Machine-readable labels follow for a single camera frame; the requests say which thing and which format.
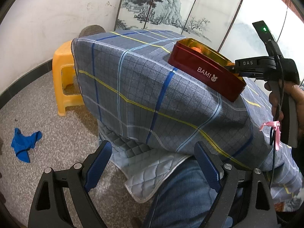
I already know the brown wooden frame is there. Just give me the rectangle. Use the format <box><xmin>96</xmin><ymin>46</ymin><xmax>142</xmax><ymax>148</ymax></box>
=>
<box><xmin>273</xmin><ymin>201</ymin><xmax>297</xmax><ymax>213</ymax></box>

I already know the painted folding screen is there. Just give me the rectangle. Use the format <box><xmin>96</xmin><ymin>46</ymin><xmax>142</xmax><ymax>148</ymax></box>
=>
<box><xmin>115</xmin><ymin>0</ymin><xmax>300</xmax><ymax>86</ymax></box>

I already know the blue cloth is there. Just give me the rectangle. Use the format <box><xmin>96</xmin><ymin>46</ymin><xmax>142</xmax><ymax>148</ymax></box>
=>
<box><xmin>11</xmin><ymin>128</ymin><xmax>43</xmax><ymax>163</ymax></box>

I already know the light quilted pad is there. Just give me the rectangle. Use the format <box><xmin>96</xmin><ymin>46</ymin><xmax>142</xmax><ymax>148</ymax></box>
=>
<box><xmin>97</xmin><ymin>119</ymin><xmax>190</xmax><ymax>204</ymax></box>

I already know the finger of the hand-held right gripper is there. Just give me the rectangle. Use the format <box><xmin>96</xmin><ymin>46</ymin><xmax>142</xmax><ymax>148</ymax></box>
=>
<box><xmin>226</xmin><ymin>66</ymin><xmax>264</xmax><ymax>79</ymax></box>
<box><xmin>234</xmin><ymin>56</ymin><xmax>270</xmax><ymax>70</ymax></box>

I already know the person's leg in jeans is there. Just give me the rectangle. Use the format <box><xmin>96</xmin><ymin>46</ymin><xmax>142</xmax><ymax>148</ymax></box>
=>
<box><xmin>147</xmin><ymin>158</ymin><xmax>244</xmax><ymax>228</ymax></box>

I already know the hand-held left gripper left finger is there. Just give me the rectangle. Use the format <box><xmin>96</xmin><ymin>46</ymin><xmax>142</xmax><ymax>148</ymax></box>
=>
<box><xmin>28</xmin><ymin>140</ymin><xmax>112</xmax><ymax>228</ymax></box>

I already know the red tin box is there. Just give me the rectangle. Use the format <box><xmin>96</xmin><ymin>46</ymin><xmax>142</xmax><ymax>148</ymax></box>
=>
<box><xmin>168</xmin><ymin>38</ymin><xmax>247</xmax><ymax>102</ymax></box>

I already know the person's right forearm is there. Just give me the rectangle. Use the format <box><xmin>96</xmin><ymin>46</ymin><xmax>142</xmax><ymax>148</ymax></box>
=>
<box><xmin>292</xmin><ymin>101</ymin><xmax>304</xmax><ymax>169</ymax></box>

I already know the person's right hand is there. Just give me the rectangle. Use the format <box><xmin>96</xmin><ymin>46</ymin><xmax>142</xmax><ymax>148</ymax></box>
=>
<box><xmin>264</xmin><ymin>80</ymin><xmax>304</xmax><ymax>124</ymax></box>

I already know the pink ribbon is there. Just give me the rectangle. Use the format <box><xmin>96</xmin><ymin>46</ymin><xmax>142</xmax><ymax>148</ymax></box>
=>
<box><xmin>259</xmin><ymin>121</ymin><xmax>282</xmax><ymax>150</ymax></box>

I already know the black cable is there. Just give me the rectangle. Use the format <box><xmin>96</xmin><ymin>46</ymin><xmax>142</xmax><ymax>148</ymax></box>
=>
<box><xmin>267</xmin><ymin>39</ymin><xmax>285</xmax><ymax>188</ymax></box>

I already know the yellow plastic stool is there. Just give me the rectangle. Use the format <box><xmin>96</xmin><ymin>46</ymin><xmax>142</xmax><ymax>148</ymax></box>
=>
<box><xmin>52</xmin><ymin>41</ymin><xmax>84</xmax><ymax>117</ymax></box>

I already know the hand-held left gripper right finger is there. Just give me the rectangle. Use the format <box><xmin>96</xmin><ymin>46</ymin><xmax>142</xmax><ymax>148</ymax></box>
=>
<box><xmin>194</xmin><ymin>141</ymin><xmax>278</xmax><ymax>228</ymax></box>

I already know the blue plaid tablecloth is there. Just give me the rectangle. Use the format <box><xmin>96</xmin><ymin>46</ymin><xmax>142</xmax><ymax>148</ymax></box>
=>
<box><xmin>71</xmin><ymin>30</ymin><xmax>302</xmax><ymax>201</ymax></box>

